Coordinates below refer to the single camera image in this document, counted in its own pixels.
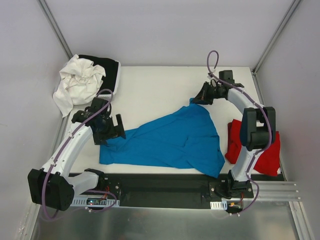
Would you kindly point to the black robot base mount plate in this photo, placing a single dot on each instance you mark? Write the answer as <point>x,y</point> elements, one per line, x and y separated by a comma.
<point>167,201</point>

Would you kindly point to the blue t-shirt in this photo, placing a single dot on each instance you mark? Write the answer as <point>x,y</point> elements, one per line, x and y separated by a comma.
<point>184,139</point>

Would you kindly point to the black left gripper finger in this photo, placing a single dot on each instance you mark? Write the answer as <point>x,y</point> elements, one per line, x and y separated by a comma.
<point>100,140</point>
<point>119,128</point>

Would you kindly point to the black t-shirt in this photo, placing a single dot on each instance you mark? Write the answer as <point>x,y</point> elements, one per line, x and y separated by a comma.
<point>112,70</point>

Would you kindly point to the white slotted cable duct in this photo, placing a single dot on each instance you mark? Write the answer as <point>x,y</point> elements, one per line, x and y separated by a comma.
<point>219,205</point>
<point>81,201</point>

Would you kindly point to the white slotted cable duct right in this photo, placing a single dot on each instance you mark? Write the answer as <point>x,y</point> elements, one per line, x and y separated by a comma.
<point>219,205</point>

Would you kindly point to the red t-shirt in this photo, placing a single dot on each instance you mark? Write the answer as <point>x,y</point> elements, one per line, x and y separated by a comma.
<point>269,161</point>

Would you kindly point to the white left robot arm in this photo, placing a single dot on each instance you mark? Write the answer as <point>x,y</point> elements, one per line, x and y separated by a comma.
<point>51,185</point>

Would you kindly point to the white t-shirt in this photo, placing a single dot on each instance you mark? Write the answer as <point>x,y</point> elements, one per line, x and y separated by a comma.
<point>80,81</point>

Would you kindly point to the white laundry basket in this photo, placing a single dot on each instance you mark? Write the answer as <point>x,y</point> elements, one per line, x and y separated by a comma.
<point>84,76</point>

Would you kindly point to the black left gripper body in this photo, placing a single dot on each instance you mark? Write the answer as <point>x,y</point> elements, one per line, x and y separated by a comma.
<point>115,127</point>

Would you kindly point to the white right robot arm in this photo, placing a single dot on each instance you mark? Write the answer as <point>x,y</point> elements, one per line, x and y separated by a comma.
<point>257,130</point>

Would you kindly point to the aluminium frame post left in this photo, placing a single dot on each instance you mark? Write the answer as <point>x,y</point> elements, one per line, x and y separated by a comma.
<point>55,27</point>

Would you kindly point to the aluminium frame post right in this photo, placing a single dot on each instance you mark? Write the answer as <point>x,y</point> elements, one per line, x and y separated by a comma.
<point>289,13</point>

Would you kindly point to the aluminium table edge rail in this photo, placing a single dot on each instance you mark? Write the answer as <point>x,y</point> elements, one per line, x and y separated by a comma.
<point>275,190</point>

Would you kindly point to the aluminium frame post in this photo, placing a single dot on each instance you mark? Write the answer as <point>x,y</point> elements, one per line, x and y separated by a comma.
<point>289,13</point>
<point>55,27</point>

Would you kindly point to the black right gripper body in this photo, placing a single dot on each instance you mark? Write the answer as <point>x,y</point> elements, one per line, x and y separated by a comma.
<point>206,93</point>

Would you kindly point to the white slotted cable duct left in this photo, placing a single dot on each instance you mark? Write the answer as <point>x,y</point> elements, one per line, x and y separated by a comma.
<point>81,201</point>

